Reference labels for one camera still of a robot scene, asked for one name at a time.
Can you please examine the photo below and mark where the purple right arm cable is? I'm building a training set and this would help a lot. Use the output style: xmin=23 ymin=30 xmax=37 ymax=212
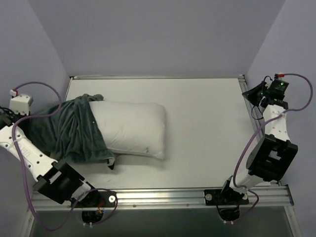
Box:
xmin=218 ymin=73 xmax=314 ymax=223

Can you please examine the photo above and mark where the white pillow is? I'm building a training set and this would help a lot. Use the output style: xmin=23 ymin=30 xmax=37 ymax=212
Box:
xmin=89 ymin=101 xmax=166 ymax=159

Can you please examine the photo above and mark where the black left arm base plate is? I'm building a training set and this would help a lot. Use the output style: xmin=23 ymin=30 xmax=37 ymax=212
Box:
xmin=75 ymin=191 xmax=117 ymax=208

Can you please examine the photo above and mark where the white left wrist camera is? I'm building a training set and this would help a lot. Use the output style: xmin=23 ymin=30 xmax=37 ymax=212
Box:
xmin=9 ymin=94 xmax=33 ymax=116

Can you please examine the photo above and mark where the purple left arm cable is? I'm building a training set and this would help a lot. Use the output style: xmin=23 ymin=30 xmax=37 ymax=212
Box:
xmin=12 ymin=81 xmax=119 ymax=232

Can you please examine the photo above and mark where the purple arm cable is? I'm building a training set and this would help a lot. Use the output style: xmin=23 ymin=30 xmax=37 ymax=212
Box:
xmin=12 ymin=81 xmax=119 ymax=232
xmin=218 ymin=73 xmax=314 ymax=223

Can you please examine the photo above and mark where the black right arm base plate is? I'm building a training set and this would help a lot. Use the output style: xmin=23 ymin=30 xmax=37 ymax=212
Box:
xmin=204 ymin=188 xmax=249 ymax=206

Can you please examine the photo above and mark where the aluminium table edge rail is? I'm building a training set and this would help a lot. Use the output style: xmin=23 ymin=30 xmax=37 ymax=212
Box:
xmin=238 ymin=75 xmax=282 ymax=186

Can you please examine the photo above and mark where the zebra and grey plush pillowcase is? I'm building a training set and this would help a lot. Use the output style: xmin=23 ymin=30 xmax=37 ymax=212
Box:
xmin=25 ymin=94 xmax=116 ymax=169

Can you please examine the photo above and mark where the aluminium front mounting rail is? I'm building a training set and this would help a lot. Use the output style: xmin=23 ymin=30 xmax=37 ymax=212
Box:
xmin=32 ymin=184 xmax=294 ymax=211

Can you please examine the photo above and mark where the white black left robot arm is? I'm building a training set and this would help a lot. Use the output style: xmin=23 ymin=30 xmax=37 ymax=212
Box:
xmin=0 ymin=113 xmax=101 ymax=207

